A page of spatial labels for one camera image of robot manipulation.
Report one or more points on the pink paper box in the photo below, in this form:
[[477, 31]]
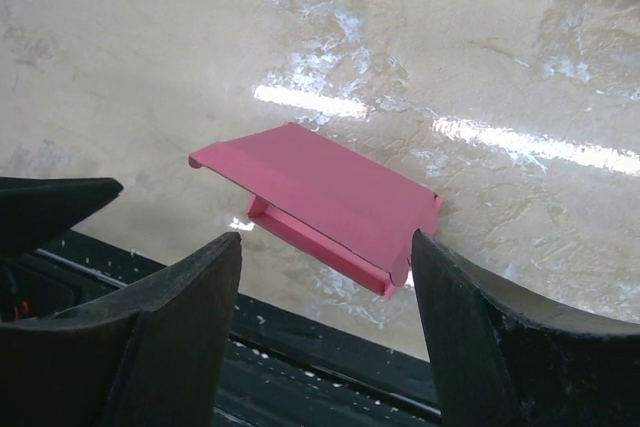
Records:
[[347, 211]]

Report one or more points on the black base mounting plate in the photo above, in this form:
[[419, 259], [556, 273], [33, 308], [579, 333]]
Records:
[[280, 369]]

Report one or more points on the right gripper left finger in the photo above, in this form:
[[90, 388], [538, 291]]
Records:
[[148, 354]]

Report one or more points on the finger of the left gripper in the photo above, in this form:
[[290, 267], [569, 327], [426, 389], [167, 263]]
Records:
[[34, 211]]

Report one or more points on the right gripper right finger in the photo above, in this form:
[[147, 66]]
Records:
[[503, 355]]

